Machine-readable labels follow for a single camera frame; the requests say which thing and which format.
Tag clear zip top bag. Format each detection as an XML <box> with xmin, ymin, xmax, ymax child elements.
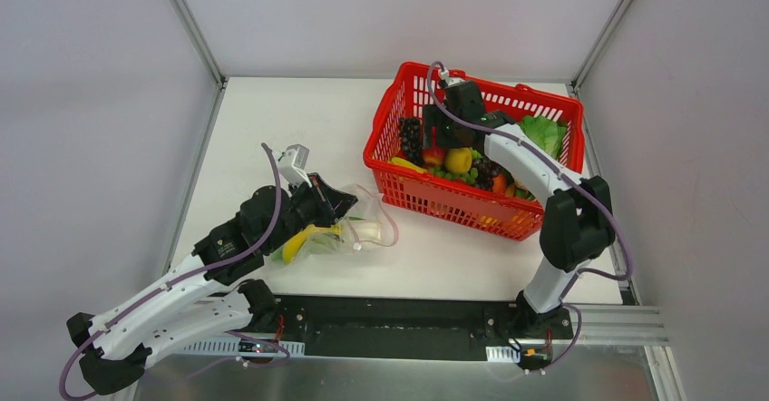
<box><xmin>268</xmin><ymin>184</ymin><xmax>400</xmax><ymax>267</ymax></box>

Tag white green napa cabbage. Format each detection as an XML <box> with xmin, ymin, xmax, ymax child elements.
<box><xmin>352</xmin><ymin>220</ymin><xmax>383</xmax><ymax>245</ymax></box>

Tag yellow banana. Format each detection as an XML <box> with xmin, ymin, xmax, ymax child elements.
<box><xmin>281</xmin><ymin>225</ymin><xmax>341</xmax><ymax>264</ymax></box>

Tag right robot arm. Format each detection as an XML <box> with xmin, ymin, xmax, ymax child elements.
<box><xmin>427</xmin><ymin>78</ymin><xmax>617</xmax><ymax>337</ymax></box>

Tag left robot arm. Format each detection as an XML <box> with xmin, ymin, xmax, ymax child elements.
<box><xmin>66</xmin><ymin>173</ymin><xmax>358</xmax><ymax>396</ymax></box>

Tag red plastic basket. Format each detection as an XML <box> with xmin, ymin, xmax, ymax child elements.
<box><xmin>363</xmin><ymin>62</ymin><xmax>585</xmax><ymax>241</ymax></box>

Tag red apple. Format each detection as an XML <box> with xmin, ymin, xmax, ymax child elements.
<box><xmin>422</xmin><ymin>146</ymin><xmax>447</xmax><ymax>169</ymax></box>

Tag dark purple grape bunch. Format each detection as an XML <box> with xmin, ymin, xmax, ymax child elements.
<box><xmin>397</xmin><ymin>117</ymin><xmax>424</xmax><ymax>167</ymax></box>

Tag green grape bunch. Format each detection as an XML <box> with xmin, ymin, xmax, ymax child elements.
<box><xmin>427</xmin><ymin>166</ymin><xmax>472</xmax><ymax>185</ymax></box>

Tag reddish purple grape bunch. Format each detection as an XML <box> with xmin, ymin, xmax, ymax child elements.
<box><xmin>469</xmin><ymin>157</ymin><xmax>501</xmax><ymax>191</ymax></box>

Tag orange fruit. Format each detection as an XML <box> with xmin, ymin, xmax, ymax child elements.
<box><xmin>492</xmin><ymin>173</ymin><xmax>509</xmax><ymax>194</ymax></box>

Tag large green lettuce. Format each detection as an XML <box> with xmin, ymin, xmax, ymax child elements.
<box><xmin>519</xmin><ymin>116</ymin><xmax>568</xmax><ymax>159</ymax></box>

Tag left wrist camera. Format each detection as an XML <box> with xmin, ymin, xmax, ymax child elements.
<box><xmin>277</xmin><ymin>144</ymin><xmax>310</xmax><ymax>186</ymax></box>

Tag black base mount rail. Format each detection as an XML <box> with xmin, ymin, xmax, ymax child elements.
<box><xmin>277</xmin><ymin>295</ymin><xmax>547</xmax><ymax>361</ymax></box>

